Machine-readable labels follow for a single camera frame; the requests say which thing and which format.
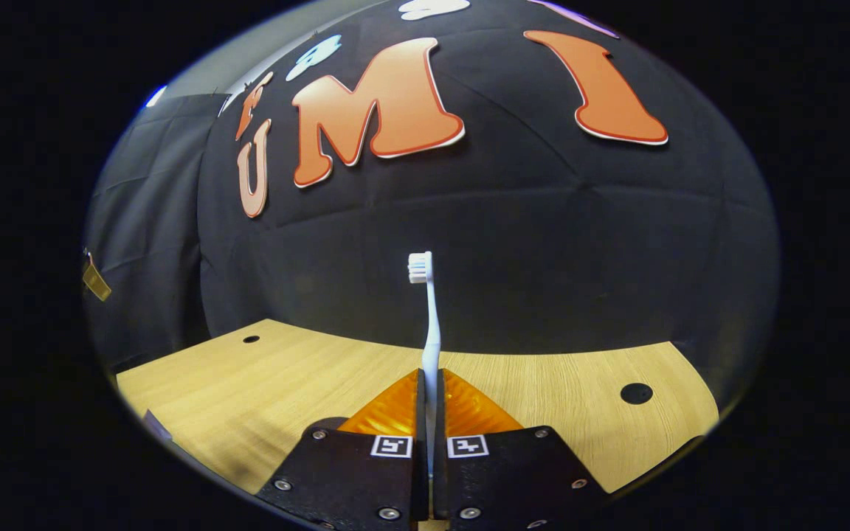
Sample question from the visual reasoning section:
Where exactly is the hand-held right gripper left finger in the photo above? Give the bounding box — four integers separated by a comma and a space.
257, 367, 430, 531

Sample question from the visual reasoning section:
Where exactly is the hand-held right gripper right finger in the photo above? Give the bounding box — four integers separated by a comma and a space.
432, 367, 610, 531

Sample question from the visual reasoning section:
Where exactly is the white toothbrush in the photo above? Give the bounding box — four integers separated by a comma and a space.
407, 251, 443, 473

